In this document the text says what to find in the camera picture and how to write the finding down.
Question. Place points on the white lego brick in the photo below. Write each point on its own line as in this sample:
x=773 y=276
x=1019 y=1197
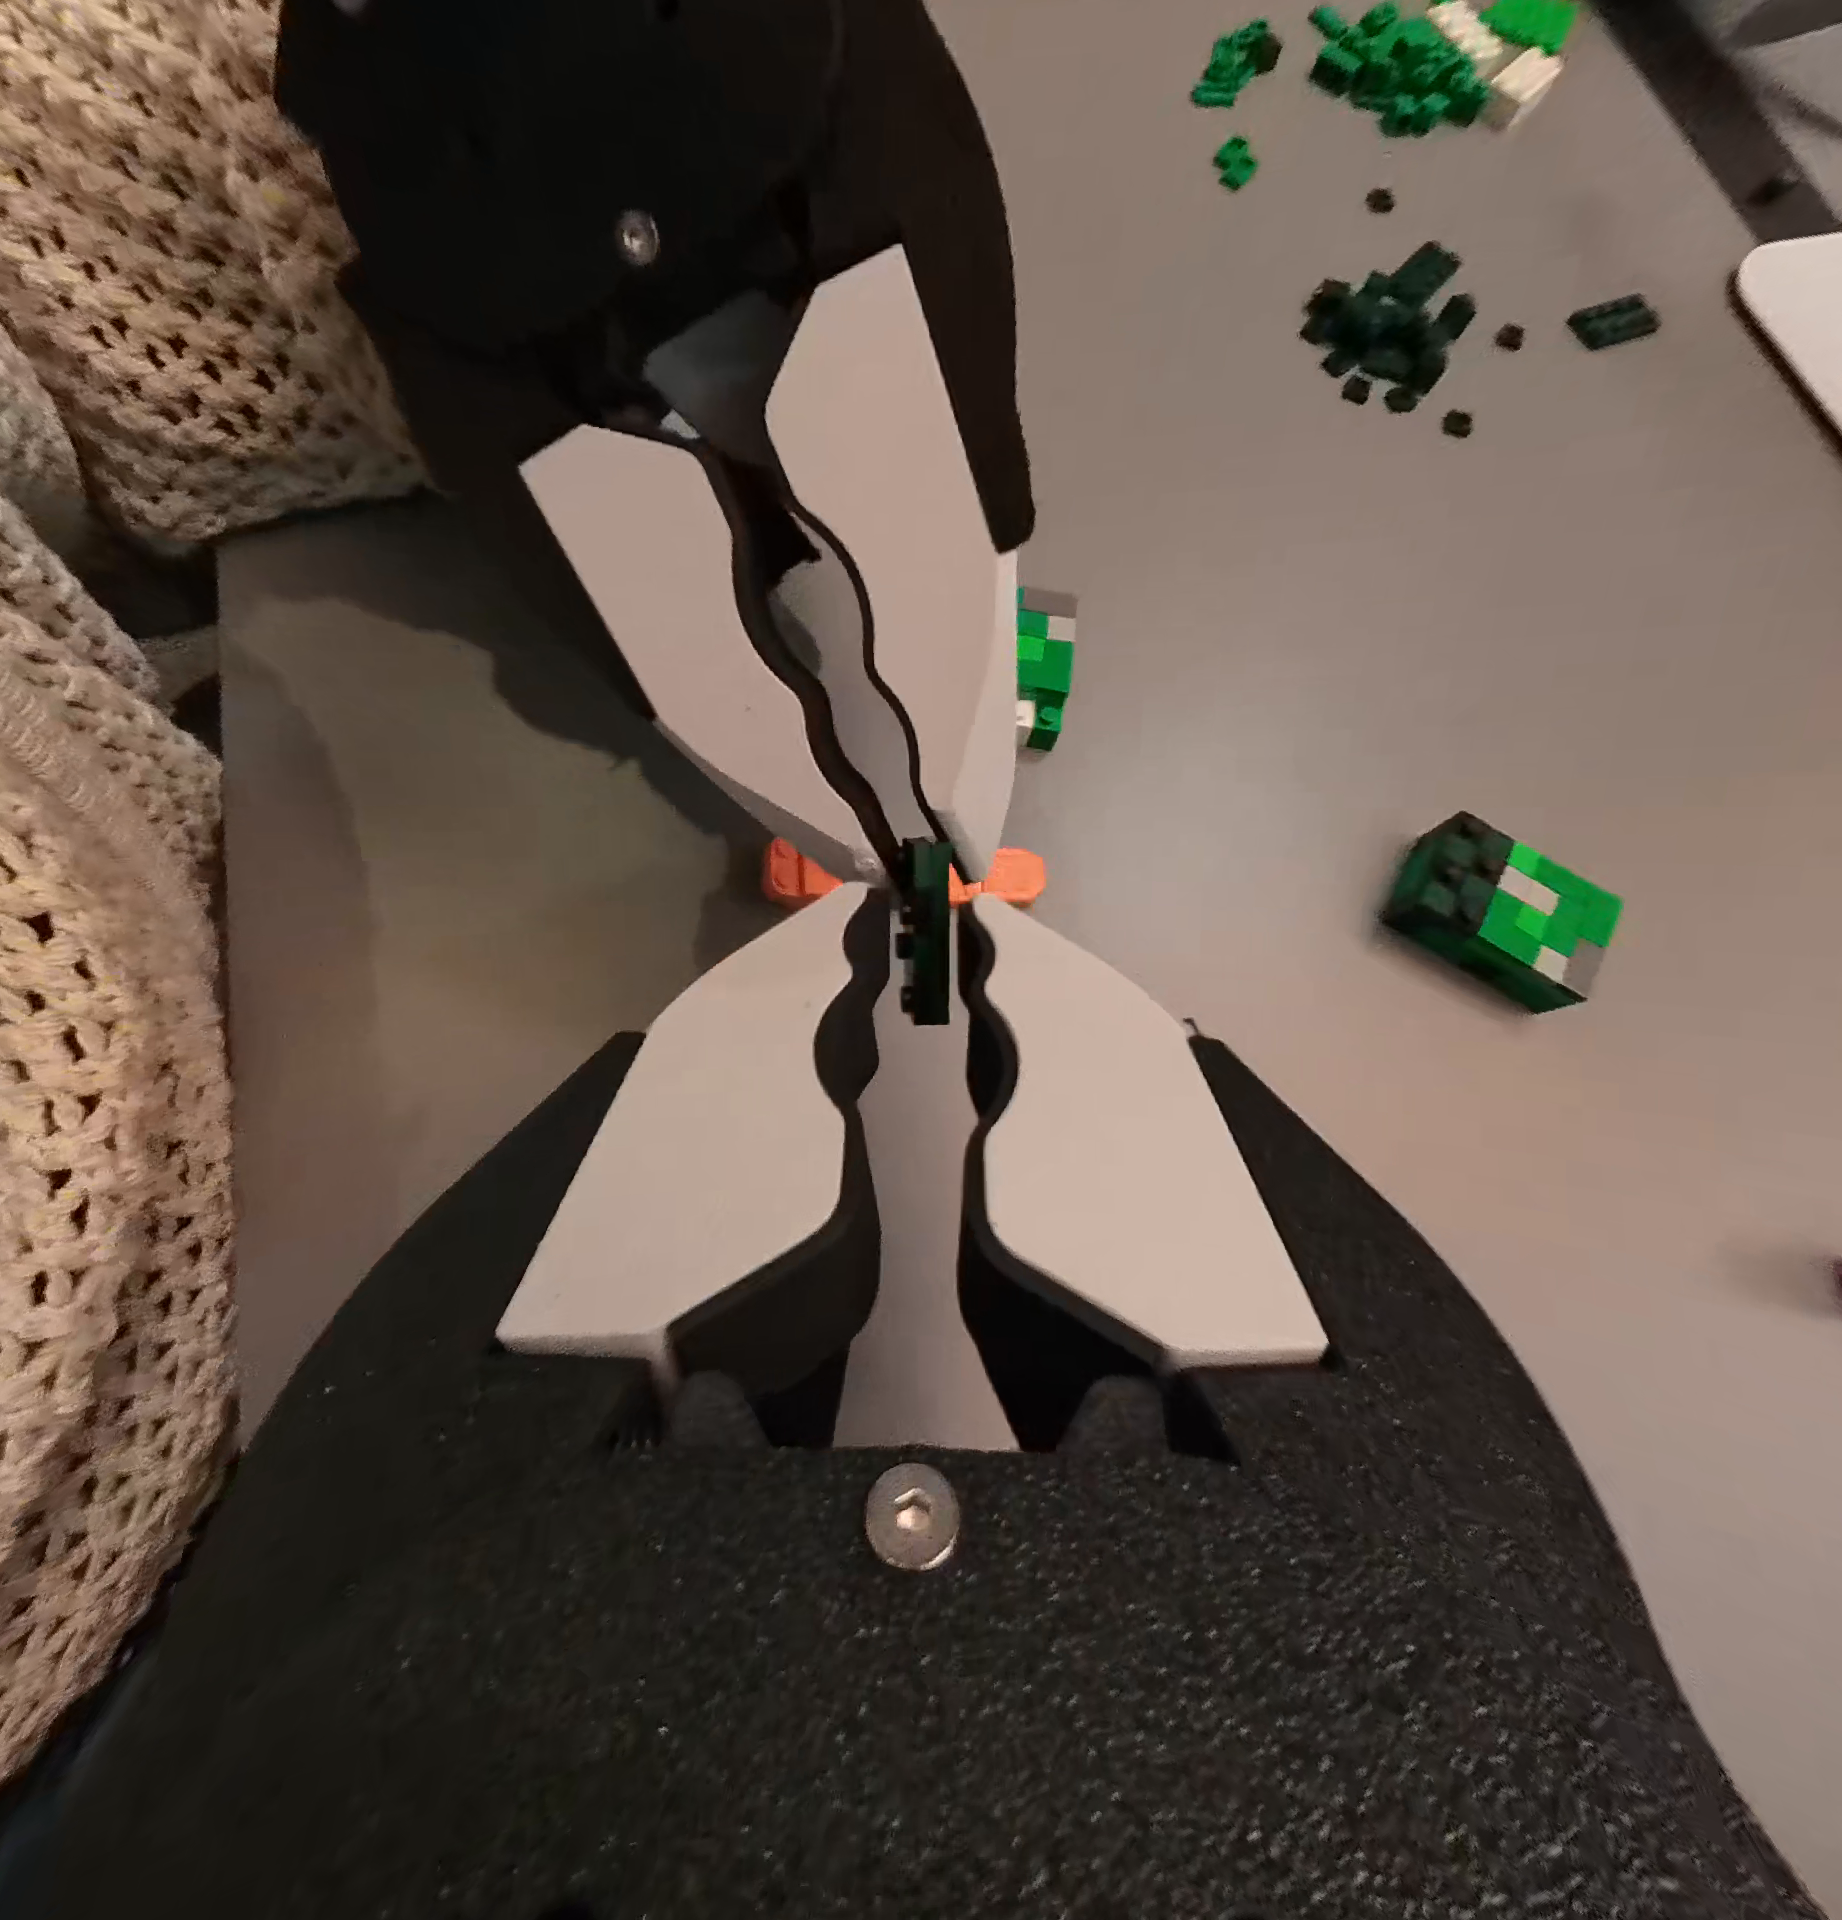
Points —
x=1523 y=83

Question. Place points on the person's left forearm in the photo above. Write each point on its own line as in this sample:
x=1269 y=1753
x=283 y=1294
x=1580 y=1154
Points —
x=140 y=224

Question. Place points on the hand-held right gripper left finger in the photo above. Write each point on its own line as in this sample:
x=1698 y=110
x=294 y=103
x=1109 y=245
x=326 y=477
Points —
x=711 y=1202

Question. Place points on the green cube lego model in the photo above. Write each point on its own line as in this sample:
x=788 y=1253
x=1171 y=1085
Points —
x=1506 y=914

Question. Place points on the pile of bright green bricks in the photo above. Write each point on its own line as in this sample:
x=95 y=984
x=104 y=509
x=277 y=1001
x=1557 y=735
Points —
x=1385 y=68

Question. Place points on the orange brick separator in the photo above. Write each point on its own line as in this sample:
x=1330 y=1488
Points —
x=791 y=875

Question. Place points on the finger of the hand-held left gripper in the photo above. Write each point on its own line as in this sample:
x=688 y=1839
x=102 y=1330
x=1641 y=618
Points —
x=920 y=509
x=653 y=583

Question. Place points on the dark green lego plate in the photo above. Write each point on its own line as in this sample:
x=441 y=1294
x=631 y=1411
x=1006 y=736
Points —
x=930 y=930

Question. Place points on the green white lego assembly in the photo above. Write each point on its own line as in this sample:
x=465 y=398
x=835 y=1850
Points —
x=1045 y=668

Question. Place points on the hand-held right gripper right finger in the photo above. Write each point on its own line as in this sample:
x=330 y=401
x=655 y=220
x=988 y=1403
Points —
x=1144 y=1202

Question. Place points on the white book stand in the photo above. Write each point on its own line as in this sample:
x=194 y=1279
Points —
x=1821 y=343

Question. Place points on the pile of dark green bricks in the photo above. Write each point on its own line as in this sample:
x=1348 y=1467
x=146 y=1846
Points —
x=1385 y=330

